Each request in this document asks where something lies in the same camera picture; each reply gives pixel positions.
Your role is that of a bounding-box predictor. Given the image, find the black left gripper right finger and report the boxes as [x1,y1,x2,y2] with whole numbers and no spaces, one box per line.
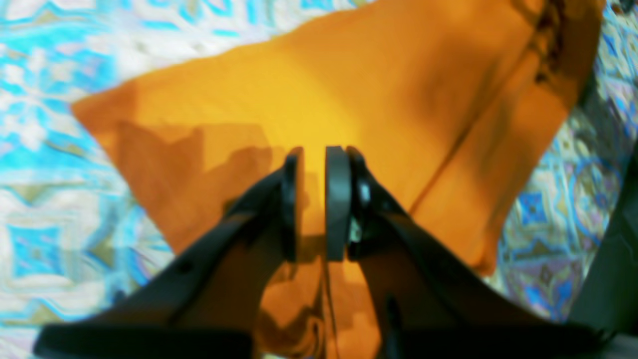
[325,146,606,359]

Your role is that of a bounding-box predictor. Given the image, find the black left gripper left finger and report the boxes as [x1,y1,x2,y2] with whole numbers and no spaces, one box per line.
[33,147,305,359]

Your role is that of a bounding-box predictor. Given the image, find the orange T-shirt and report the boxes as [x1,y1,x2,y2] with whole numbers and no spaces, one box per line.
[71,0,606,359]

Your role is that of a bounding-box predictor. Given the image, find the patterned tile tablecloth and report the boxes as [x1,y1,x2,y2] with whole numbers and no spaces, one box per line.
[1,0,637,359]

